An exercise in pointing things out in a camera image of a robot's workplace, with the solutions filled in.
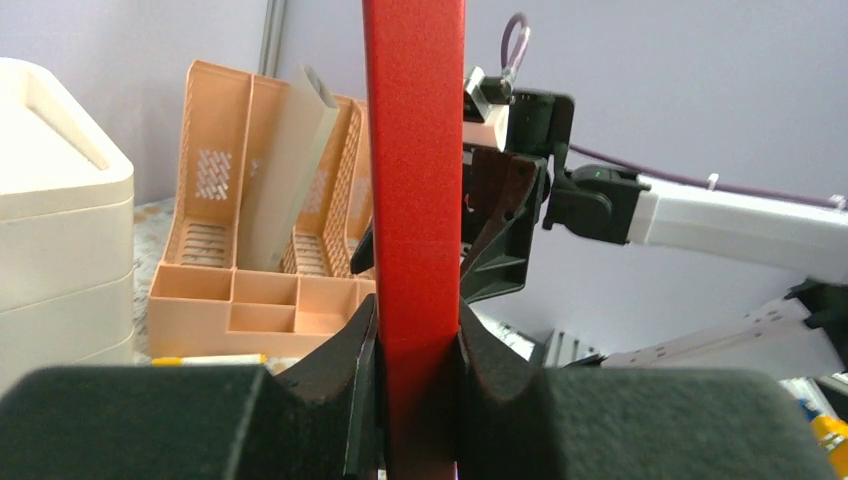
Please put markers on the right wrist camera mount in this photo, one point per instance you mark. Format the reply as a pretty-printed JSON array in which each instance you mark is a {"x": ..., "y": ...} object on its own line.
[{"x": 485, "y": 124}]

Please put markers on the red folder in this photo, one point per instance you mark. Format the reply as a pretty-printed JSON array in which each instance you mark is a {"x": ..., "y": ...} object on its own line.
[{"x": 415, "y": 60}]

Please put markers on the beige folder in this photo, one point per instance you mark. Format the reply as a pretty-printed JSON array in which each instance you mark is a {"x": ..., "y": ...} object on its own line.
[{"x": 278, "y": 189}]

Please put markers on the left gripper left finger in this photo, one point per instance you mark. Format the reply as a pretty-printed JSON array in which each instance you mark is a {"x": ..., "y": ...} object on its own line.
[{"x": 314, "y": 420}]

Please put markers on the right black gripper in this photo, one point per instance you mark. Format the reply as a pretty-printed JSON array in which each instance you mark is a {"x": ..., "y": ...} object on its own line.
[{"x": 503, "y": 192}]

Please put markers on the orange plastic file rack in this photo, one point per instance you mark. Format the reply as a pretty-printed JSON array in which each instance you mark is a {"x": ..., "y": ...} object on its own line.
[{"x": 200, "y": 302}]

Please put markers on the yellow capped white marker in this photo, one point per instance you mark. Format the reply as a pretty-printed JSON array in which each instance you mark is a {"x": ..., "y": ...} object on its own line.
[{"x": 215, "y": 360}]

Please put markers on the floral table mat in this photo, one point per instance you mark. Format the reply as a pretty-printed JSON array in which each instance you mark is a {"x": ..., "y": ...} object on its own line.
[{"x": 152, "y": 224}]

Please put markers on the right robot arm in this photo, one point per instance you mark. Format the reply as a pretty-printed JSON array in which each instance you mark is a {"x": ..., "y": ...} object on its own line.
[{"x": 802, "y": 333}]

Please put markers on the white three-drawer organizer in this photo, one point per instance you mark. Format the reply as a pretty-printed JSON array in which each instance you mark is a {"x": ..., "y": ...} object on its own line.
[{"x": 67, "y": 198}]

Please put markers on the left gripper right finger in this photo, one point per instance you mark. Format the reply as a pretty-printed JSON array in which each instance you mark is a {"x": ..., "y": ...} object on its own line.
[{"x": 520, "y": 421}]

